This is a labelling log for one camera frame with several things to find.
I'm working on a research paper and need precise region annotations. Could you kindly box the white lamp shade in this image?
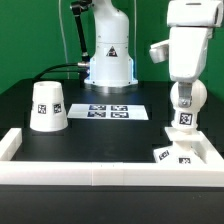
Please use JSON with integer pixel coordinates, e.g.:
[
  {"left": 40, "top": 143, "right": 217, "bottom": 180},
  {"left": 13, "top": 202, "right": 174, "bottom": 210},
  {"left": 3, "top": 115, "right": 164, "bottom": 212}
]
[{"left": 30, "top": 81, "right": 68, "bottom": 132}]

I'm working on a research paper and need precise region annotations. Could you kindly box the white marker tag sheet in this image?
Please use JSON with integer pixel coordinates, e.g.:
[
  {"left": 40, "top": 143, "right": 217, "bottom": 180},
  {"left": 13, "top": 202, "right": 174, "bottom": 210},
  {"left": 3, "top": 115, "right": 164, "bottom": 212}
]
[{"left": 67, "top": 104, "right": 148, "bottom": 120}]

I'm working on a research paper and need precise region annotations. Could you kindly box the white U-shaped border wall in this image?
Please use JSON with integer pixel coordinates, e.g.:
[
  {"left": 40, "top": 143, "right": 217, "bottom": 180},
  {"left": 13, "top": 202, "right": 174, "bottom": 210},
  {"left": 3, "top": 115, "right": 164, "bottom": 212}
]
[{"left": 0, "top": 128, "right": 224, "bottom": 187}]

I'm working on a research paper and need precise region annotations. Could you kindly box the white lamp bulb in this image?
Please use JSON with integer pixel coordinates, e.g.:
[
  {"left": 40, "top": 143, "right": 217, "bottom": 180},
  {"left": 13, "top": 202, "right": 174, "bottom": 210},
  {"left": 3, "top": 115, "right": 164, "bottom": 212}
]
[{"left": 170, "top": 80, "right": 207, "bottom": 132}]

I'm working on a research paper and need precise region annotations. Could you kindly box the black cable bundle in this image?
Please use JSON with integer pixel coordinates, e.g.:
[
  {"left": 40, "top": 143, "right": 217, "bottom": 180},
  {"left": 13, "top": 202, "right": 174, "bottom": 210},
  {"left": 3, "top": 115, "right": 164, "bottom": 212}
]
[{"left": 32, "top": 62, "right": 91, "bottom": 82}]

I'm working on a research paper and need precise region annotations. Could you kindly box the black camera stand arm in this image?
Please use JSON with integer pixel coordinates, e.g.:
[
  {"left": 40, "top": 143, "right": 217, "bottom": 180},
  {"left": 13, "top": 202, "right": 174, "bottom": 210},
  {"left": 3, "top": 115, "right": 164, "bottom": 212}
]
[{"left": 70, "top": 0, "right": 92, "bottom": 62}]

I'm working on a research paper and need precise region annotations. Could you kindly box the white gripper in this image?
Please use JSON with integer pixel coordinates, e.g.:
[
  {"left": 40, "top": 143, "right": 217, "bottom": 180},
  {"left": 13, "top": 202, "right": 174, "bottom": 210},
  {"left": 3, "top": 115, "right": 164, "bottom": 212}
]
[{"left": 169, "top": 27, "right": 212, "bottom": 108}]

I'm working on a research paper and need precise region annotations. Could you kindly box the white hanging cable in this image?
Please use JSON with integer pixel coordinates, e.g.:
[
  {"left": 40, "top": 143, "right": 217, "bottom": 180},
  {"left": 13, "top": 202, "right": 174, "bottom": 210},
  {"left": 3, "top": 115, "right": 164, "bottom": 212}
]
[{"left": 58, "top": 0, "right": 70, "bottom": 80}]

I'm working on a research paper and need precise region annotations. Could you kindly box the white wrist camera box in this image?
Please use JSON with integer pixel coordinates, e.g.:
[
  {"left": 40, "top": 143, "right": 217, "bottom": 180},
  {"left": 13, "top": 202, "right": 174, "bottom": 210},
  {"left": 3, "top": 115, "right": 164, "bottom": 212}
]
[{"left": 149, "top": 40, "right": 169, "bottom": 63}]

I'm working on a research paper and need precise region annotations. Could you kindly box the white lamp base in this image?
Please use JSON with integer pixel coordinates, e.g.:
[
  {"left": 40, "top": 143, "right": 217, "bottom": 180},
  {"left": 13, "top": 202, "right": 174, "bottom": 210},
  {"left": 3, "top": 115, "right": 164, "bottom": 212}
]
[{"left": 153, "top": 127, "right": 203, "bottom": 165}]

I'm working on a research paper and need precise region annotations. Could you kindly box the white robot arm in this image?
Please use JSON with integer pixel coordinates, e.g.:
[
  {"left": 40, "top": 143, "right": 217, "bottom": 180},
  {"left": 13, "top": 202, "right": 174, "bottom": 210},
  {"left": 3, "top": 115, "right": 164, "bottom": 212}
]
[{"left": 84, "top": 0, "right": 224, "bottom": 108}]

